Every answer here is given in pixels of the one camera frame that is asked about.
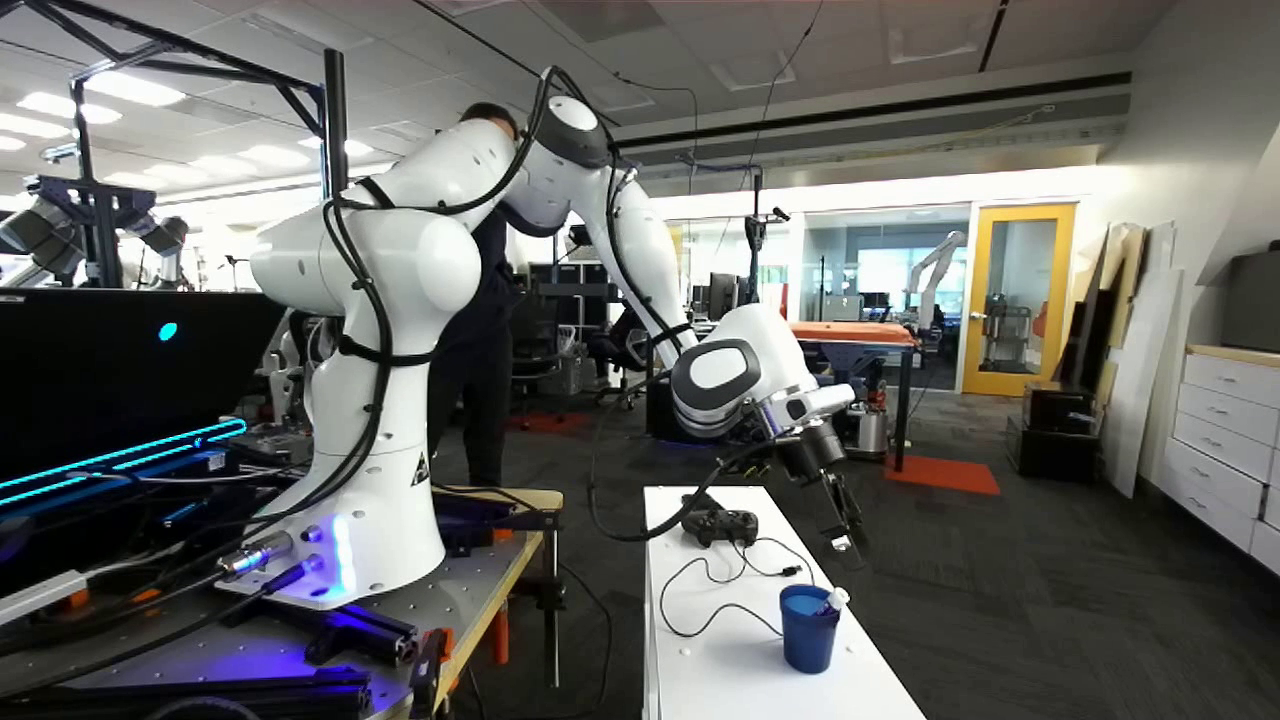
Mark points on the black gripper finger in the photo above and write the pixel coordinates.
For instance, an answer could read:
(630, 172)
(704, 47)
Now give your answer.
(848, 494)
(828, 490)

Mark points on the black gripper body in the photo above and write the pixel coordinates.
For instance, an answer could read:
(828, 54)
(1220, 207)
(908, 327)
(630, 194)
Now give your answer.
(810, 442)

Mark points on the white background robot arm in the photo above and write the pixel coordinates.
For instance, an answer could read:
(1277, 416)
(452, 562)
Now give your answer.
(935, 274)

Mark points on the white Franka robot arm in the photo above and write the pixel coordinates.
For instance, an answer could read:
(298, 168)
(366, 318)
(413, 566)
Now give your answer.
(387, 403)

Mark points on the blue plastic cup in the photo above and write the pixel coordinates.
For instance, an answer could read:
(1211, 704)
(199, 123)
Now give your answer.
(810, 626)

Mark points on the silver metal canister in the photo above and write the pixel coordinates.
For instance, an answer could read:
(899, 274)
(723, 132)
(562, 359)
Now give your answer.
(868, 430)

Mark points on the orange floor mat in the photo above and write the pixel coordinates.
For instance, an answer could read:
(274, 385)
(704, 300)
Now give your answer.
(945, 472)

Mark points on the orange topped table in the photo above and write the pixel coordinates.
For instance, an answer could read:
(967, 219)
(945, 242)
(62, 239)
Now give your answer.
(863, 332)

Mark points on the black crate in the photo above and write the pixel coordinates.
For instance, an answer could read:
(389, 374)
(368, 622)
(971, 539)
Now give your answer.
(662, 406)

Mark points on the black stand pole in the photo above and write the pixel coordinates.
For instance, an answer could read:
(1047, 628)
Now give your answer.
(756, 242)

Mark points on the black office chair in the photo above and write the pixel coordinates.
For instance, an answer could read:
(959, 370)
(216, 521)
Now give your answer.
(621, 347)

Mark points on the black floor boxes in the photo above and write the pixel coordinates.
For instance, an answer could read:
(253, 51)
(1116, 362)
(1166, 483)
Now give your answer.
(1062, 435)

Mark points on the yellow door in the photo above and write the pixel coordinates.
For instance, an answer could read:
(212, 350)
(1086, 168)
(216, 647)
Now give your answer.
(1022, 300)

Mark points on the black equipment rack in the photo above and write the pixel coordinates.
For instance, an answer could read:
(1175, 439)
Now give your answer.
(562, 322)

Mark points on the leaning wooden boards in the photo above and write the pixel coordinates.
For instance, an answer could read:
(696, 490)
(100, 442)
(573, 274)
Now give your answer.
(1125, 362)

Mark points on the person in black clothes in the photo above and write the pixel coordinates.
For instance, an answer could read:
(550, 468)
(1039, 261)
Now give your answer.
(488, 347)

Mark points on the white drawer cabinet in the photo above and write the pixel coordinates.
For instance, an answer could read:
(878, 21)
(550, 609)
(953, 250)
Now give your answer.
(1220, 446)

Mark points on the grey box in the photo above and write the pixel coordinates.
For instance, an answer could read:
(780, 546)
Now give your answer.
(1254, 300)

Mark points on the small black studio lamp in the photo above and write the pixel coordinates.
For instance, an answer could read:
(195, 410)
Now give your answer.
(160, 234)

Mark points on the black panel with cyan light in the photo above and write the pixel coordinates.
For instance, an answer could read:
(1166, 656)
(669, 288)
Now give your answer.
(123, 374)

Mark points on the white power strip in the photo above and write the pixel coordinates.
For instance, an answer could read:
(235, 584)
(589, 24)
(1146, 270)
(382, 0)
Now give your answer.
(40, 596)

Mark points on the large black studio lamp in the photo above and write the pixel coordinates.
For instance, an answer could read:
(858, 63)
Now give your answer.
(40, 234)

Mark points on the black stereo camera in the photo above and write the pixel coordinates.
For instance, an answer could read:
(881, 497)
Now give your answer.
(723, 521)

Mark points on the robot mount table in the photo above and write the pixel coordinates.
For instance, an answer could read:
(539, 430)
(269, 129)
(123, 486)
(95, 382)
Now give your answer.
(493, 575)

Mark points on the black overhead metal frame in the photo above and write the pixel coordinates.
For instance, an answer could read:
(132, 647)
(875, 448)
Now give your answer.
(332, 123)

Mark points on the cyan lit rail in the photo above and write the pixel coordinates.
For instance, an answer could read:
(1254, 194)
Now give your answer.
(123, 461)

